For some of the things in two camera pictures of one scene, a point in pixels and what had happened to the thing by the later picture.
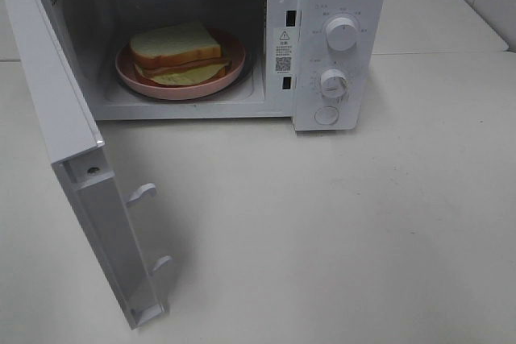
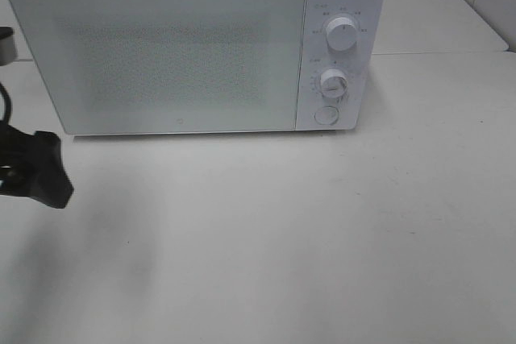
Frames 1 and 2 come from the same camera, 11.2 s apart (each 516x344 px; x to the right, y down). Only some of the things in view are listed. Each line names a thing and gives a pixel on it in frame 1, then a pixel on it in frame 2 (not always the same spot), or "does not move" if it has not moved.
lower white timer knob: (334, 84) does not move
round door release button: (326, 115) does not move
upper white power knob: (341, 34) does not move
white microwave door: (102, 211) to (166, 55)
